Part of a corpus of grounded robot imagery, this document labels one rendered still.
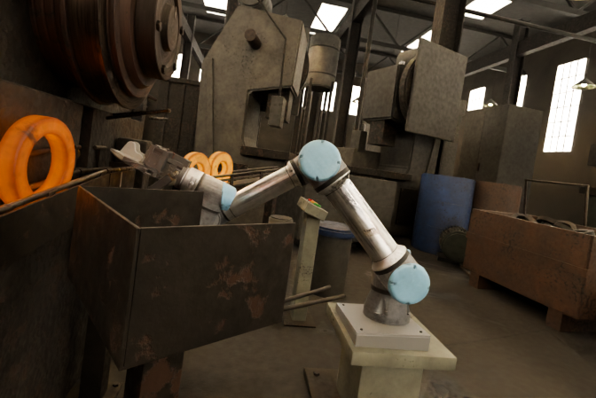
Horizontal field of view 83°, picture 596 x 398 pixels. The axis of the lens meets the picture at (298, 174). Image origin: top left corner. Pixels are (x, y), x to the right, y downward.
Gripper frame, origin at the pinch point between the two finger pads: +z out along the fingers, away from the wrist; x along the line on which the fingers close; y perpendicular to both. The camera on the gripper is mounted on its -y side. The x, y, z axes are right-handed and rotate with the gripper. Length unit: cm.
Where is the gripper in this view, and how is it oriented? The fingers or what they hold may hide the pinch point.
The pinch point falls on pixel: (113, 153)
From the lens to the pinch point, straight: 107.2
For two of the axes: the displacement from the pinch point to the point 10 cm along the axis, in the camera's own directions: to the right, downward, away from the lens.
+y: 4.4, -9.0, 0.1
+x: 1.5, 0.6, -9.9
